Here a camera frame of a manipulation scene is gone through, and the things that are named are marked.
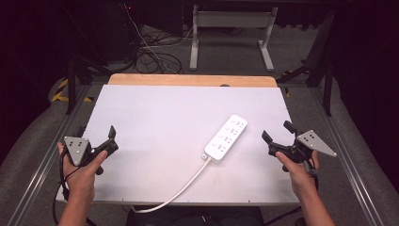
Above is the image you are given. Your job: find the yellow black hazard tape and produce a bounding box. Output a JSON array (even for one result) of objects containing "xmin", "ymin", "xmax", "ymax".
[{"xmin": 51, "ymin": 78, "xmax": 94, "ymax": 104}]

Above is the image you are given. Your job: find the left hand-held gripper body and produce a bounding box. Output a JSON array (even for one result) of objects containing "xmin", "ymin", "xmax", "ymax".
[{"xmin": 62, "ymin": 136, "xmax": 120, "ymax": 168}]

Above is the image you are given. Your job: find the white power strip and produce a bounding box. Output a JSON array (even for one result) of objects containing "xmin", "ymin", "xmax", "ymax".
[{"xmin": 203, "ymin": 114, "xmax": 248, "ymax": 163}]

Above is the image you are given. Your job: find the person's left hand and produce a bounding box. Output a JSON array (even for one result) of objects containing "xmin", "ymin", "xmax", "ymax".
[{"xmin": 56, "ymin": 140, "xmax": 109, "ymax": 202}]

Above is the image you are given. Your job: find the black metal stand post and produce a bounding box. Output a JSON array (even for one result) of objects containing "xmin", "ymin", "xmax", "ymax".
[
  {"xmin": 65, "ymin": 57, "xmax": 78, "ymax": 116},
  {"xmin": 323, "ymin": 59, "xmax": 334, "ymax": 118}
]

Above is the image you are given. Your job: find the aluminium floor rail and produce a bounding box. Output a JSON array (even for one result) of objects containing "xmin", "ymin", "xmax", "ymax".
[
  {"xmin": 8, "ymin": 84, "xmax": 95, "ymax": 226},
  {"xmin": 309, "ymin": 87, "xmax": 385, "ymax": 226}
]

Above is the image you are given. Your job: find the white power strip cable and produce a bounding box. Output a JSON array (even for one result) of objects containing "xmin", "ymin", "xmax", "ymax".
[{"xmin": 131, "ymin": 155, "xmax": 213, "ymax": 215}]

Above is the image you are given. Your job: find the grey metal table frame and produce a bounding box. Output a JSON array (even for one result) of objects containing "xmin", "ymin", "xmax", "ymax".
[{"xmin": 188, "ymin": 4, "xmax": 279, "ymax": 73}]

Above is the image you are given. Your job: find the person's right hand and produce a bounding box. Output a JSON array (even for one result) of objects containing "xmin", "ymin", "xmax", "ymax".
[{"xmin": 275, "ymin": 150, "xmax": 321, "ymax": 199}]

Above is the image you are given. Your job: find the white table board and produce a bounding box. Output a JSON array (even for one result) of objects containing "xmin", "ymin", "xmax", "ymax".
[{"xmin": 56, "ymin": 84, "xmax": 301, "ymax": 207}]

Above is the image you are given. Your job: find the thin white floor cable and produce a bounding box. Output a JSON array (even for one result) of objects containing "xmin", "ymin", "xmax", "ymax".
[{"xmin": 123, "ymin": 3, "xmax": 172, "ymax": 73}]

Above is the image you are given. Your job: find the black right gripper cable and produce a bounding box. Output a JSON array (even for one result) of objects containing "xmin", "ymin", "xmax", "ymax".
[{"xmin": 263, "ymin": 173, "xmax": 320, "ymax": 226}]

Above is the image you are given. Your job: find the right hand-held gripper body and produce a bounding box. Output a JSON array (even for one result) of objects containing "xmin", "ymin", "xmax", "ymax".
[{"xmin": 267, "ymin": 129, "xmax": 338, "ymax": 165}]

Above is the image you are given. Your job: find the black floor cable bundle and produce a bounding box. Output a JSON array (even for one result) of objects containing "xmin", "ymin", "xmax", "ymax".
[{"xmin": 135, "ymin": 46, "xmax": 184, "ymax": 75}]

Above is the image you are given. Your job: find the person's dark clothing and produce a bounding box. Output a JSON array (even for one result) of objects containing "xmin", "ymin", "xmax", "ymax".
[{"xmin": 125, "ymin": 205, "xmax": 265, "ymax": 226}]

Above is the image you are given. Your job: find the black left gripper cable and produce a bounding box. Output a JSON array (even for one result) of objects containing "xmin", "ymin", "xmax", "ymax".
[{"xmin": 51, "ymin": 150, "xmax": 72, "ymax": 226}]

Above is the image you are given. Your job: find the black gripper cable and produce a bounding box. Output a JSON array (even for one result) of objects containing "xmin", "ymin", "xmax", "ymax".
[
  {"xmin": 263, "ymin": 173, "xmax": 320, "ymax": 226},
  {"xmin": 51, "ymin": 150, "xmax": 72, "ymax": 226}
]

